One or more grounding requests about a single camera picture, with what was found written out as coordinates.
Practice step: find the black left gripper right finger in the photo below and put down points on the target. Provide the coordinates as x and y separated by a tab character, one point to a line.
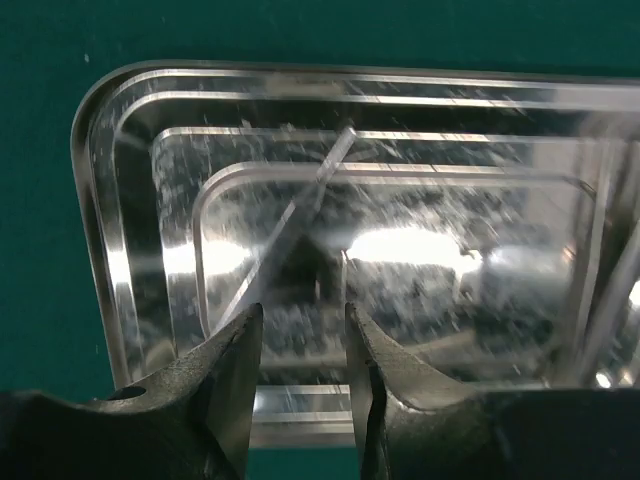
412	421

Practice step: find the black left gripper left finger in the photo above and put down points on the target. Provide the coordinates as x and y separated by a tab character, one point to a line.
188	420

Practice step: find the dark green surgical cloth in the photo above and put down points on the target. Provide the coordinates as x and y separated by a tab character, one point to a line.
51	52

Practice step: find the stainless steel instrument tray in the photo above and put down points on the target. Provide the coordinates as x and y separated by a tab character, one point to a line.
467	220

